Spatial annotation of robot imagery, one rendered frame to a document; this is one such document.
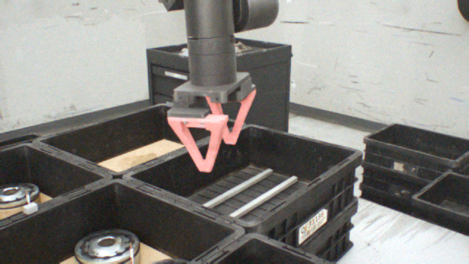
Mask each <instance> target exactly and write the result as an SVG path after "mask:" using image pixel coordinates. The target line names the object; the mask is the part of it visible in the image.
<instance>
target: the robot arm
mask: <svg viewBox="0 0 469 264"><path fill-rule="evenodd" d="M158 2H159V4H163V6H164V7H165V9H166V11H167V12H171V11H176V10H184V12H185V30H186V38H187V39H186V40H187V48H188V58H189V67H190V79H191V80H190V81H187V82H185V83H184V84H182V85H181V86H179V87H178V88H176V89H174V95H173V103H174V107H173V108H171V109H169V110H168V111H167V119H168V123H169V124H170V126H171V127H172V128H173V129H174V132H175V133H176V134H177V135H178V137H179V138H180V140H181V141H182V143H183V144H184V145H185V147H186V148H187V150H188V152H189V153H190V154H191V156H192V158H193V160H194V161H195V163H196V165H197V166H198V168H199V171H200V172H211V171H212V169H213V164H214V162H215V158H216V156H217V153H218V148H219V145H220V143H221V139H222V137H223V140H224V142H226V143H227V144H235V143H236V141H237V138H238V136H239V133H240V129H241V127H242V125H243V123H244V122H245V119H246V116H247V114H248V110H249V109H250V106H251V104H252V101H253V99H254V96H255V94H256V87H255V84H252V83H251V78H250V73H249V72H237V68H236V53H235V35H234V33H238V32H246V31H250V30H254V29H261V28H265V27H269V26H270V25H272V24H273V23H274V21H275V20H276V17H277V15H278V0H158ZM204 97H206V98H207V101H208V103H209V104H210V108H211V110H212V112H213V114H210V109H197V108H195V107H196V106H198V105H199V104H200V103H202V102H203V101H204ZM227 102H240V103H241V106H240V110H239V113H238V116H237V119H236V121H235V124H234V127H233V130H232V132H231V133H230V132H229V129H228V126H227V122H228V119H229V116H228V115H223V112H222V108H221V103H227ZM187 127H196V128H206V129H207V130H210V131H211V132H212V135H211V139H210V146H209V150H208V153H207V158H206V159H205V160H204V159H203V158H202V156H201V154H200V152H199V149H198V147H197V146H196V143H195V141H194V140H193V137H192V135H191V133H190V131H189V129H188V128H187Z"/></svg>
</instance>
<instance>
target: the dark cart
mask: <svg viewBox="0 0 469 264"><path fill-rule="evenodd" d="M237 43H242V44H243V45H247V46H249V47H250V48H252V49H251V50H247V51H241V52H240V53H236V68H237V72H249V73H250V78H251V83H252V84H255V87H256V94H255V96H254V99H253V101H252V104H251V106H250V109H249V110H248V114H247V116H246V119H245V123H246V125H259V126H263V127H266V128H272V129H276V130H278V131H282V132H285V133H289V96H290V76H291V56H292V45H287V44H282V43H271V42H265V41H258V40H248V39H242V38H236V37H235V44H237ZM184 48H187V43H183V44H177V45H168V46H162V47H157V48H146V58H147V80H148V94H149V106H154V105H157V104H160V103H166V104H170V105H174V103H173V95H174V89H176V88H178V87H179V86H181V85H182V84H184V83H185V82H187V81H190V80H191V79H190V67H189V58H188V56H186V55H182V54H180V53H182V49H184ZM240 106H241V103H240V102H227V103H221V108H222V112H223V115H228V116H229V119H231V120H236V119H237V116H238V113H239V110H240ZM195 108H197V109H210V114H213V112H212V110H211V108H210V104H209V103H208V101H207V98H206V97H204V101H203V102H202V103H200V104H199V105H198V106H196V107H195Z"/></svg>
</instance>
